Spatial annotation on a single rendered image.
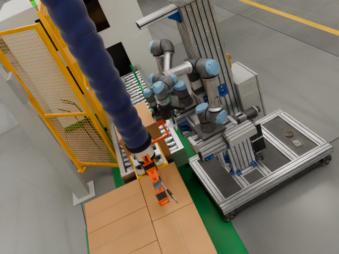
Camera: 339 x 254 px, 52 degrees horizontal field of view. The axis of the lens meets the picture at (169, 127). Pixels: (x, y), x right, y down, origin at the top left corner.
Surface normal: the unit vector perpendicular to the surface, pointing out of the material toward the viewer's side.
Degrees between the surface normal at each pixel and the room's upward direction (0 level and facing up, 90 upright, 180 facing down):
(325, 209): 0
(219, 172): 0
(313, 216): 0
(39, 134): 90
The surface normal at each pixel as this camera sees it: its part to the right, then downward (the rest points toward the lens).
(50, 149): 0.27, 0.51
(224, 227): -0.33, -0.74
